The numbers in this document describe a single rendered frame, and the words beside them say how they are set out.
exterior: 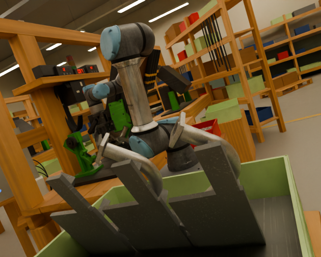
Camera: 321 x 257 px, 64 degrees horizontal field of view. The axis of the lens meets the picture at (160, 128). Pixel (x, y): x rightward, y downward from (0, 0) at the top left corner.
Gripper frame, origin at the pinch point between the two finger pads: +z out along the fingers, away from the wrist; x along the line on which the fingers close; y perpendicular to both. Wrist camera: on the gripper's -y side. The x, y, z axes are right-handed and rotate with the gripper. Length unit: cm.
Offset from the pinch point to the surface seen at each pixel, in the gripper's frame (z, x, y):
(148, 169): -6, -56, 76
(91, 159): 6.0, 1.2, -20.3
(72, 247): 14, -60, 42
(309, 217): 25, -24, 97
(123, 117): -11.5, 32.4, -13.3
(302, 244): 8, -57, 102
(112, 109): -19.1, 32.3, -20.5
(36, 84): -47, -8, -32
